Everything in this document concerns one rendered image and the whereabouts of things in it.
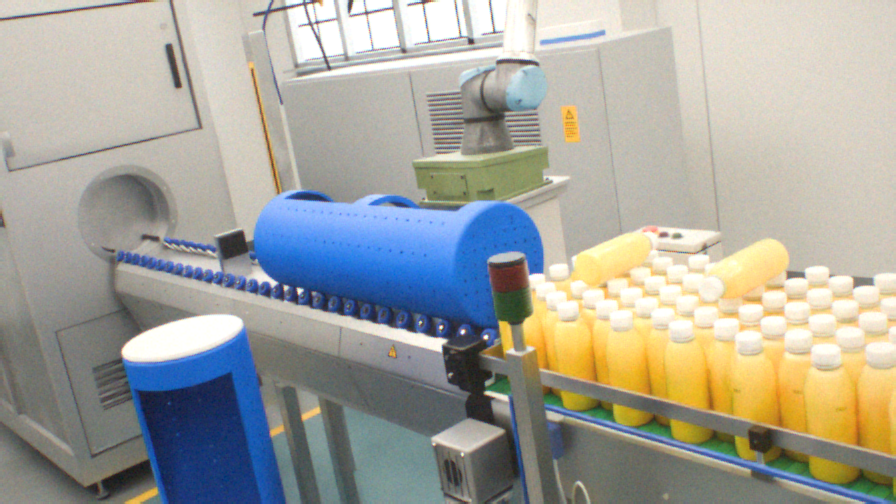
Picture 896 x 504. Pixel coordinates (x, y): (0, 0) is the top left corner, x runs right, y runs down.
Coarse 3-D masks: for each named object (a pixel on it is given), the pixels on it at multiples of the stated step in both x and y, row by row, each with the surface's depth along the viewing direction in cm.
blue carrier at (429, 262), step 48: (288, 192) 267; (288, 240) 249; (336, 240) 232; (384, 240) 217; (432, 240) 204; (480, 240) 202; (528, 240) 212; (336, 288) 240; (384, 288) 220; (432, 288) 205; (480, 288) 203
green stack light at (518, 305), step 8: (528, 288) 149; (496, 296) 149; (504, 296) 148; (512, 296) 148; (520, 296) 148; (528, 296) 149; (496, 304) 150; (504, 304) 149; (512, 304) 148; (520, 304) 148; (528, 304) 149; (496, 312) 151; (504, 312) 149; (512, 312) 148; (520, 312) 149; (528, 312) 149; (504, 320) 149; (512, 320) 149
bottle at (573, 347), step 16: (560, 320) 172; (576, 320) 171; (560, 336) 170; (576, 336) 169; (560, 352) 171; (576, 352) 170; (592, 352) 172; (560, 368) 173; (576, 368) 171; (592, 368) 172; (576, 400) 172; (592, 400) 173
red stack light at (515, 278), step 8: (520, 264) 148; (488, 272) 150; (496, 272) 147; (504, 272) 147; (512, 272) 147; (520, 272) 147; (528, 272) 150; (496, 280) 148; (504, 280) 147; (512, 280) 147; (520, 280) 148; (528, 280) 149; (496, 288) 149; (504, 288) 148; (512, 288) 147; (520, 288) 148
